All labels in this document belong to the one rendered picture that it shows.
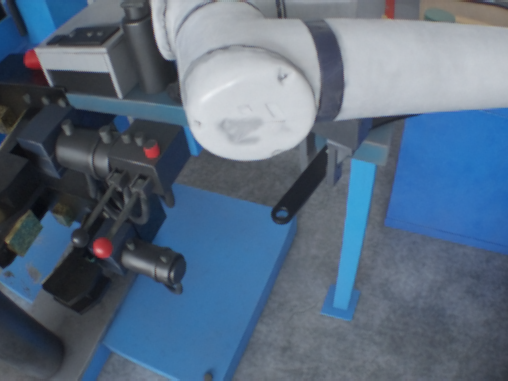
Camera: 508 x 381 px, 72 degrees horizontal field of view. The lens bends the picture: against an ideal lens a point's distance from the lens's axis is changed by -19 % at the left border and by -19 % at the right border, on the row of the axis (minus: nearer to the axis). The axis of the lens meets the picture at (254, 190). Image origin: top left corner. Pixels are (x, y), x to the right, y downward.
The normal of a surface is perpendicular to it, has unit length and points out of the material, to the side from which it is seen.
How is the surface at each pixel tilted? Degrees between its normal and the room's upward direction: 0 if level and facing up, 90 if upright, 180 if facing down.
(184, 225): 0
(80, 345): 0
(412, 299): 0
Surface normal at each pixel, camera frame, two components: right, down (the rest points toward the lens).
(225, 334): -0.11, -0.64
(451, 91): 0.23, 0.70
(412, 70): 0.22, 0.36
